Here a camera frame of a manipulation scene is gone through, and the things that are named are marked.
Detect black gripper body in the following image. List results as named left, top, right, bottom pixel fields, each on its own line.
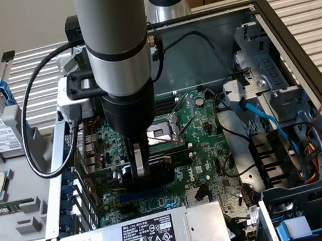
left=97, top=80, right=161, bottom=141

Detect black fan graphics card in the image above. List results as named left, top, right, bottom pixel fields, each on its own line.
left=79, top=152, right=178, bottom=199

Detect CPU socket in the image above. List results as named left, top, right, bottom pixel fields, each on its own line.
left=145, top=114, right=186, bottom=151

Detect black RAM slot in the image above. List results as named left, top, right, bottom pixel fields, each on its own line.
left=155, top=100, right=179, bottom=109
left=155, top=96, right=178, bottom=105
left=155, top=93, right=177, bottom=101
left=156, top=104, right=178, bottom=114
left=164, top=142, right=195, bottom=156

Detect blue expansion slot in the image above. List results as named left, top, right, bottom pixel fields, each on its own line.
left=118, top=186, right=169, bottom=203

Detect socket locking lever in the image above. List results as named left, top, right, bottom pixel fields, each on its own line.
left=168, top=92, right=192, bottom=117
left=176, top=112, right=201, bottom=139

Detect short black expansion slot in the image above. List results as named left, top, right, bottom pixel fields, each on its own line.
left=118, top=203, right=135, bottom=216

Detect silver socket cover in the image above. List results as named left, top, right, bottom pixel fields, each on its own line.
left=183, top=92, right=199, bottom=118

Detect silver chipset heat sink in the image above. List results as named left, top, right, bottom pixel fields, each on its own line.
left=184, top=185, right=216, bottom=207

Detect black loose connector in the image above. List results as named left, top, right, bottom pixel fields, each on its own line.
left=192, top=182, right=212, bottom=204

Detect green motherboard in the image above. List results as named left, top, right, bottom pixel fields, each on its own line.
left=83, top=82, right=260, bottom=232

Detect blue retention clip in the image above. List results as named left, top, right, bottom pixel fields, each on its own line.
left=59, top=198, right=76, bottom=217
left=60, top=184, right=77, bottom=202
left=61, top=169, right=76, bottom=188
left=58, top=214, right=75, bottom=233

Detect open PC case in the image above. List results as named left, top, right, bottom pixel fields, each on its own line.
left=19, top=0, right=322, bottom=241

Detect black plastic box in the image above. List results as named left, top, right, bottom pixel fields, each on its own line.
left=62, top=15, right=83, bottom=44

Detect grey parts rack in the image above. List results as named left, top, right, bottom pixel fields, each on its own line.
left=0, top=100, right=68, bottom=241

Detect silver disk bay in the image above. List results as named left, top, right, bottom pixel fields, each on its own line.
left=214, top=16, right=321, bottom=140

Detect grey disk bay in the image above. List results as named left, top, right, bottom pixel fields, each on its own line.
left=255, top=173, right=322, bottom=241

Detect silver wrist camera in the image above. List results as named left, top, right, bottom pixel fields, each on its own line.
left=53, top=69, right=104, bottom=124

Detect black sleeved power cable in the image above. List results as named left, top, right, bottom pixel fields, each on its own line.
left=147, top=26, right=237, bottom=86

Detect black camera cable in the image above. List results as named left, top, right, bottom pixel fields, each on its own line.
left=10, top=39, right=101, bottom=182

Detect black power supply cables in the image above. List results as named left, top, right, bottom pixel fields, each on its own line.
left=224, top=212, right=263, bottom=241

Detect black flat strap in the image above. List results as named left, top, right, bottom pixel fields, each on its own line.
left=230, top=67, right=255, bottom=88

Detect blue SATA cable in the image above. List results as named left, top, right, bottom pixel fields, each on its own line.
left=236, top=92, right=298, bottom=161

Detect aluminium post with black cap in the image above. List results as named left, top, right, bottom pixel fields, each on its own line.
left=0, top=50, right=20, bottom=88

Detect red yellow wire bundle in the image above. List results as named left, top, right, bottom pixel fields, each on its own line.
left=297, top=138, right=322, bottom=185

